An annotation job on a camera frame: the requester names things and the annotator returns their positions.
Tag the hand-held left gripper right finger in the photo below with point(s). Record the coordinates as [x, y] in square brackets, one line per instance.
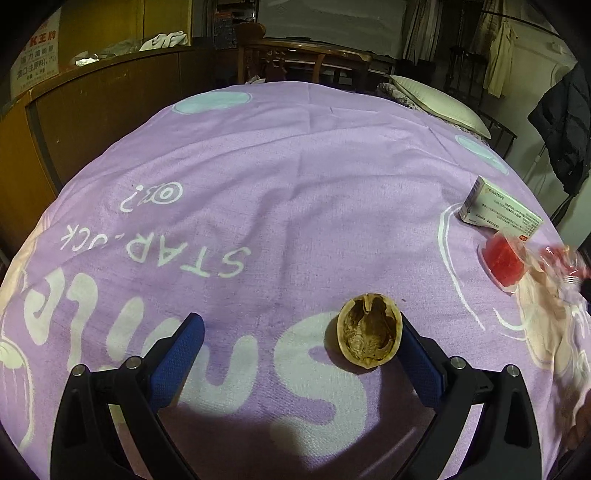
[422, 369]

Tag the clear wrapper with red print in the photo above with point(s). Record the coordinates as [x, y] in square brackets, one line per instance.
[561, 270]

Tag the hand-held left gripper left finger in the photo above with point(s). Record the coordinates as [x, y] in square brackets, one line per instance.
[180, 355]

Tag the walnut shell half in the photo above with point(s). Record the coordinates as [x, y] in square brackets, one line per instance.
[369, 330]

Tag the red jelly cup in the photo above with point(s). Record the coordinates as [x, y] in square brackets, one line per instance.
[503, 261]

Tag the purple printed blanket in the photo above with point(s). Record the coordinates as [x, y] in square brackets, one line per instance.
[258, 194]

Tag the wooden chair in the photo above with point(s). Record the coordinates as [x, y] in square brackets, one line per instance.
[300, 55]

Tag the white pillow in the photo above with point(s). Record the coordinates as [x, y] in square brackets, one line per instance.
[438, 101]

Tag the dark jacket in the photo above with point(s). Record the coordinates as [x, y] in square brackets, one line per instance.
[565, 124]

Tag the wooden cabinet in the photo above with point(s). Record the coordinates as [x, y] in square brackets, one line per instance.
[92, 106]

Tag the white medicine box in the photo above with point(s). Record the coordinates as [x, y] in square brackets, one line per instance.
[501, 210]

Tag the black metal frame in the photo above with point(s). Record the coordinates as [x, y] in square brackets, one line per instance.
[501, 131]

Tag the beige coat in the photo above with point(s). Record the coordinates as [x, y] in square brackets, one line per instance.
[496, 50]

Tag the small white cloth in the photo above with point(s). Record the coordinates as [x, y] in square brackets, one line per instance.
[87, 60]

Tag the white wall sign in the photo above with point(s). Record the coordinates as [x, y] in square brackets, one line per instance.
[37, 55]

